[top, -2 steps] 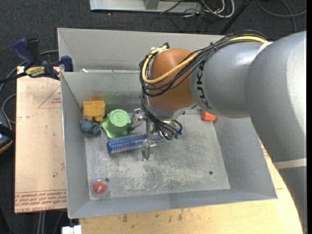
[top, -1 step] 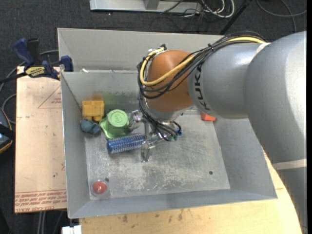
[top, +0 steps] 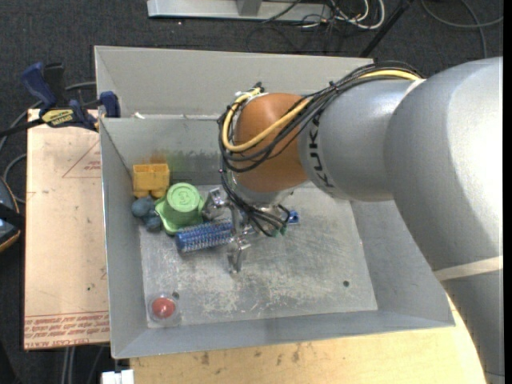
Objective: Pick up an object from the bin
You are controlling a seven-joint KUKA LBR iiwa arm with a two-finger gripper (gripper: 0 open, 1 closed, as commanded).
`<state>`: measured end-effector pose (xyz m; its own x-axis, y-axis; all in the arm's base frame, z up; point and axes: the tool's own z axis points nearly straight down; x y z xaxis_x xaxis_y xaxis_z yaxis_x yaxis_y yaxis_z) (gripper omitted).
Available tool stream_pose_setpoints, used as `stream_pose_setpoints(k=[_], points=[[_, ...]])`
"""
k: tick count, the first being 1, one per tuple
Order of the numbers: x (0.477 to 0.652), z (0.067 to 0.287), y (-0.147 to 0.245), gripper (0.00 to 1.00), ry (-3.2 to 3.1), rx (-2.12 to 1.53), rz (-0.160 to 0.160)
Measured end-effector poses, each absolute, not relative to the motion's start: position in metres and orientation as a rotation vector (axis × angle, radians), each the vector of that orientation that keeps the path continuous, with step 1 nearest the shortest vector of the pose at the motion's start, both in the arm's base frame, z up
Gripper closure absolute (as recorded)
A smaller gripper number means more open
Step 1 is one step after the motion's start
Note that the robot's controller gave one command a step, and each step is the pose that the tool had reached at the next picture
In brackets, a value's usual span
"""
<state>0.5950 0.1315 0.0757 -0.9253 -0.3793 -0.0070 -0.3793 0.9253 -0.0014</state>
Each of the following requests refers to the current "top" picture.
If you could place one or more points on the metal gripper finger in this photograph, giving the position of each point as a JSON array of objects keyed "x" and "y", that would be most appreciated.
[
  {"x": 216, "y": 204},
  {"x": 237, "y": 254}
]

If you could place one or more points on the green toy cup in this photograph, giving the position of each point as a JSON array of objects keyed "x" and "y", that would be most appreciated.
[{"x": 182, "y": 206}]

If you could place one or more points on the blue spiky roller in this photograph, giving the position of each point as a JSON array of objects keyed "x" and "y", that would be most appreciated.
[{"x": 204, "y": 236}]

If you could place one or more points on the grey metal bin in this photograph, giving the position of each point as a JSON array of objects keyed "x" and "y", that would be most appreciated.
[{"x": 280, "y": 286}]

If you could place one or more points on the yellow toy cup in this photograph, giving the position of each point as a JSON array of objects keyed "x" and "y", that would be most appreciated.
[{"x": 150, "y": 176}]

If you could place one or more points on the dark blue-grey toy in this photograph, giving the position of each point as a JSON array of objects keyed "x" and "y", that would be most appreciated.
[{"x": 143, "y": 208}]

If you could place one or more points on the red ball in clear dome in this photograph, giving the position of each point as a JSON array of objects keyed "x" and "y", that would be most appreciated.
[{"x": 163, "y": 307}]

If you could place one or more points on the brown cardboard board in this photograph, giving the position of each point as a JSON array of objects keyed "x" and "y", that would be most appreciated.
[{"x": 64, "y": 234}]

